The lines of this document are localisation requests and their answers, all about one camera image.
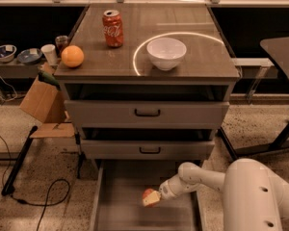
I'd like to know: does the top drawer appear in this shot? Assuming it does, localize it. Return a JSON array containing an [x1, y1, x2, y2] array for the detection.
[[65, 100, 229, 129]]

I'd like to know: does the blue bowl left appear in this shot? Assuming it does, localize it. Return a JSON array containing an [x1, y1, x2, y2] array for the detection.
[[0, 44, 16, 63]]

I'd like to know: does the middle drawer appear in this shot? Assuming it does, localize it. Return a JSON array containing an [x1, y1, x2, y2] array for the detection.
[[81, 140, 215, 160]]

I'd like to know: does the red apple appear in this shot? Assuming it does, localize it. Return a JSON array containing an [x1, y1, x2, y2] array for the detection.
[[142, 188, 162, 208]]

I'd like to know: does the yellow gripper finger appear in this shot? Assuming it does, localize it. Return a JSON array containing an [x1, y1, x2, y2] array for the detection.
[[142, 190, 162, 208]]

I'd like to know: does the black stand leg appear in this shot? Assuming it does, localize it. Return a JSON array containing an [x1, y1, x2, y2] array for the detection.
[[218, 128, 238, 161], [1, 126, 38, 196]]

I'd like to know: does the orange fruit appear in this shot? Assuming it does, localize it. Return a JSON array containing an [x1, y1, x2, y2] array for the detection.
[[61, 45, 84, 68]]

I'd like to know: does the black stand leg left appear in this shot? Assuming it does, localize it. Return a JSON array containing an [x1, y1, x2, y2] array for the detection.
[[1, 126, 38, 196]]

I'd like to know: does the white bowl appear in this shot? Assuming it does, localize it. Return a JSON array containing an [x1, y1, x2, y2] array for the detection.
[[146, 38, 187, 71]]

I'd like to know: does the cardboard box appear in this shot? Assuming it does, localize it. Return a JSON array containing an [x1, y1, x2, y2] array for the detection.
[[20, 63, 74, 139]]

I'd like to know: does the blue bowl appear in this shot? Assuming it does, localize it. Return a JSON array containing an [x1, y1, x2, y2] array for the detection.
[[17, 48, 42, 64], [0, 44, 16, 63]]

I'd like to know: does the drawer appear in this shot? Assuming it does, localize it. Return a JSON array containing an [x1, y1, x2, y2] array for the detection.
[[81, 140, 215, 160], [65, 100, 229, 129], [90, 160, 202, 231]]

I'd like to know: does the dark glass jar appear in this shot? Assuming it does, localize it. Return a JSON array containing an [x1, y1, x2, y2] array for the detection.
[[55, 36, 69, 53]]

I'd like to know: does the blue bowl right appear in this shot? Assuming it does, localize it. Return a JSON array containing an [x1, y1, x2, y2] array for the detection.
[[17, 48, 42, 64]]

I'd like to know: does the grey drawer cabinet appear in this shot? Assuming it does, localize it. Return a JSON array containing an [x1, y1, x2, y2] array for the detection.
[[54, 3, 241, 166]]

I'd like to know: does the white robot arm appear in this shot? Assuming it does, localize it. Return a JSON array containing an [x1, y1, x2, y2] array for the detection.
[[143, 158, 289, 231]]

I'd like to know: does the black stand leg right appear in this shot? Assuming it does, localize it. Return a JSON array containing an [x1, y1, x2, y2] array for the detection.
[[218, 128, 238, 161]]

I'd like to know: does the bottom drawer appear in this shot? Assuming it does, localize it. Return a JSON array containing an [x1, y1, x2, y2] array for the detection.
[[90, 160, 202, 231]]

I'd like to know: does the red soda can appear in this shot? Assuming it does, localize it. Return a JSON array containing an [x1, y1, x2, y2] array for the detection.
[[102, 10, 123, 47]]

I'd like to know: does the green handled tool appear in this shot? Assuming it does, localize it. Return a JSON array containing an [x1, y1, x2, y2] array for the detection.
[[38, 70, 60, 90]]

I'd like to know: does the white paper cup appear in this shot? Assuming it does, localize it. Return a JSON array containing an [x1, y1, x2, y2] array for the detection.
[[40, 44, 58, 65]]

